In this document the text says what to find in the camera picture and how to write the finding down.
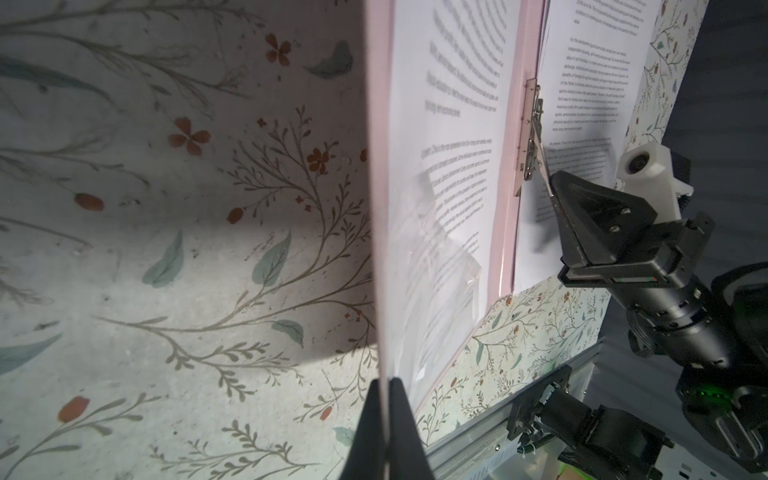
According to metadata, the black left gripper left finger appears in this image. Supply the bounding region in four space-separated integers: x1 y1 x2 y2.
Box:
339 380 386 480

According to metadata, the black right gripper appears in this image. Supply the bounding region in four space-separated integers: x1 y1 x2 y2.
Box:
549 171 738 366

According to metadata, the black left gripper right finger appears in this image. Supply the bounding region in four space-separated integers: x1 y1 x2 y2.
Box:
387 378 435 480

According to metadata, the printed paper sheet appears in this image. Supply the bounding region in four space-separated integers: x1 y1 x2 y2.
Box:
382 1 523 405
512 0 664 295

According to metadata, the pink file folder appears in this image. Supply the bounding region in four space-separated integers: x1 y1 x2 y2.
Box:
364 1 546 410

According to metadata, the floral table mat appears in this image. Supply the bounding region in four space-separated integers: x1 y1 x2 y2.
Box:
0 0 710 480

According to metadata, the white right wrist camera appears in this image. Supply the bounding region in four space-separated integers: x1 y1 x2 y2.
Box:
617 142 694 223

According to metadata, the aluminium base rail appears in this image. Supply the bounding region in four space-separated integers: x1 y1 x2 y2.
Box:
425 341 604 480

